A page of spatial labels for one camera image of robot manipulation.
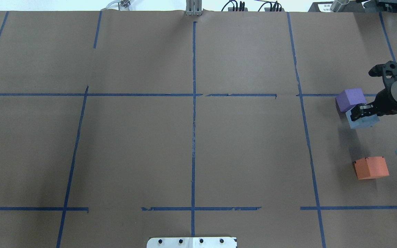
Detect light blue foam block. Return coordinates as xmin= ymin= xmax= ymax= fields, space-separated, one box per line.
xmin=346 ymin=109 xmax=380 ymax=129

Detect purple foam block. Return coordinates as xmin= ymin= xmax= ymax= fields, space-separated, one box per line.
xmin=335 ymin=88 xmax=367 ymax=112

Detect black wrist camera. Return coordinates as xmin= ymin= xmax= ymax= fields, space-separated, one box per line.
xmin=368 ymin=61 xmax=397 ymax=89

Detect orange foam block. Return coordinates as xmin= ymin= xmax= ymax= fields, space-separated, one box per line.
xmin=353 ymin=156 xmax=389 ymax=179

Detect white pedestal column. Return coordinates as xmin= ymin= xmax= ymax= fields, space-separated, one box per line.
xmin=146 ymin=237 xmax=238 ymax=248

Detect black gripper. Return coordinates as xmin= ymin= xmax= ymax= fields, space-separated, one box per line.
xmin=350 ymin=89 xmax=397 ymax=121

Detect aluminium frame post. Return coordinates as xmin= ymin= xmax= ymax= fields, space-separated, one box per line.
xmin=185 ymin=0 xmax=203 ymax=16

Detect silver metal cup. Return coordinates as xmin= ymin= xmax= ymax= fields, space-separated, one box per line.
xmin=330 ymin=0 xmax=350 ymax=12

